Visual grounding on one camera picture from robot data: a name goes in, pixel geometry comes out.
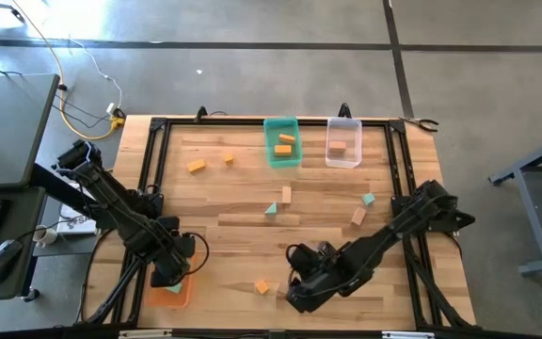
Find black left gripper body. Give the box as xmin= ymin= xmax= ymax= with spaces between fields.
xmin=151 ymin=251 xmax=191 ymax=283

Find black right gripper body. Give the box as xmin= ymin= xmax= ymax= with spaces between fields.
xmin=306 ymin=266 xmax=350 ymax=302

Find orange plastic bin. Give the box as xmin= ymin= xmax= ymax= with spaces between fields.
xmin=143 ymin=251 xmax=196 ymax=310

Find white printed box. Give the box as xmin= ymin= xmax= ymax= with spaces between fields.
xmin=56 ymin=182 xmax=99 ymax=236

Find white mug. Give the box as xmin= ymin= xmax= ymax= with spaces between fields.
xmin=32 ymin=224 xmax=59 ymax=249

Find clear plastic bin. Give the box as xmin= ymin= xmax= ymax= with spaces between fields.
xmin=325 ymin=116 xmax=363 ymax=170

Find green translucent plastic bin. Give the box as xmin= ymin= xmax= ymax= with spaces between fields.
xmin=263 ymin=116 xmax=304 ymax=170

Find black desk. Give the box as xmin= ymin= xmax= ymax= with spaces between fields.
xmin=0 ymin=162 xmax=112 ymax=302

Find black computer mouse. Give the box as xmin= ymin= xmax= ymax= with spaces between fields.
xmin=0 ymin=238 xmax=24 ymax=285

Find gray desk top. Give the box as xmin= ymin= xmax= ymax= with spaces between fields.
xmin=0 ymin=73 xmax=61 ymax=190

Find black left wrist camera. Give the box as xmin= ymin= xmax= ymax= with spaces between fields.
xmin=172 ymin=233 xmax=198 ymax=259

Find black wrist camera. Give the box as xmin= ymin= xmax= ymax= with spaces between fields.
xmin=289 ymin=240 xmax=337 ymax=273
xmin=172 ymin=233 xmax=198 ymax=259

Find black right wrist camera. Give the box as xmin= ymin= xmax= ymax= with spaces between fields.
xmin=289 ymin=240 xmax=337 ymax=273

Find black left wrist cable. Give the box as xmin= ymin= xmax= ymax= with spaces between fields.
xmin=179 ymin=231 xmax=211 ymax=277

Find silver metal bracket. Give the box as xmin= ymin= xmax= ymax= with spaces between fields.
xmin=118 ymin=330 xmax=174 ymax=339
xmin=381 ymin=331 xmax=436 ymax=339

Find yellow extension cable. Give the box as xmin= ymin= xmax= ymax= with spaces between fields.
xmin=10 ymin=0 xmax=127 ymax=141

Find black aluminium table frame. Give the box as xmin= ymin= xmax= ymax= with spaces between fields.
xmin=75 ymin=116 xmax=477 ymax=331

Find white cable with adapter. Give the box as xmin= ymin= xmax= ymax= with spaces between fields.
xmin=67 ymin=37 xmax=124 ymax=117

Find black handled pliers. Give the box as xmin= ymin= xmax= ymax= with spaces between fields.
xmin=398 ymin=116 xmax=440 ymax=134

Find gray metal table frame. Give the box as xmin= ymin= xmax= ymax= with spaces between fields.
xmin=487 ymin=130 xmax=542 ymax=277

